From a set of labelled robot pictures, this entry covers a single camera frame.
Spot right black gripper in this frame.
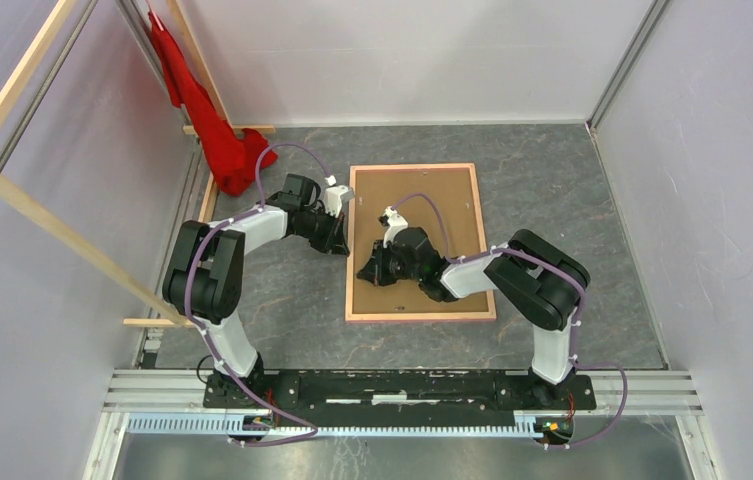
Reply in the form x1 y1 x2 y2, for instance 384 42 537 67
358 238 423 287

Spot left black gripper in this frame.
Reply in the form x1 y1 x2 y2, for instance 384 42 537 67
295 207 351 258

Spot brown cardboard backing board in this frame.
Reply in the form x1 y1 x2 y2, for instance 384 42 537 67
345 163 496 323

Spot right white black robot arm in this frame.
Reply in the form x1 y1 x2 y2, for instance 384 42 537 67
356 227 590 408

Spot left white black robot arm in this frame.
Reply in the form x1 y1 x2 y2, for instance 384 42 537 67
162 174 354 408

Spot red cloth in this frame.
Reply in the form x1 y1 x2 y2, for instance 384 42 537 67
148 11 278 196

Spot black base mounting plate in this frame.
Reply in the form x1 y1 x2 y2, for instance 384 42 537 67
203 369 597 429

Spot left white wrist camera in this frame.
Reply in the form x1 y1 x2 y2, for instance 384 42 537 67
320 175 355 218

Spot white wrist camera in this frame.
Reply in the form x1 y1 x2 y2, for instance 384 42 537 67
378 206 409 247
320 175 355 218

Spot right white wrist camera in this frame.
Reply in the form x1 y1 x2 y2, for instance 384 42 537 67
378 206 409 247

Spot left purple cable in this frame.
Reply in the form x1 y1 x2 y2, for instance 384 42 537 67
183 142 339 448

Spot white slotted cable duct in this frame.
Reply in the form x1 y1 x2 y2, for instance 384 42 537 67
125 413 543 439

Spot wooden rack frame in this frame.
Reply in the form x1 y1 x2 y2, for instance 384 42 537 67
0 0 277 331

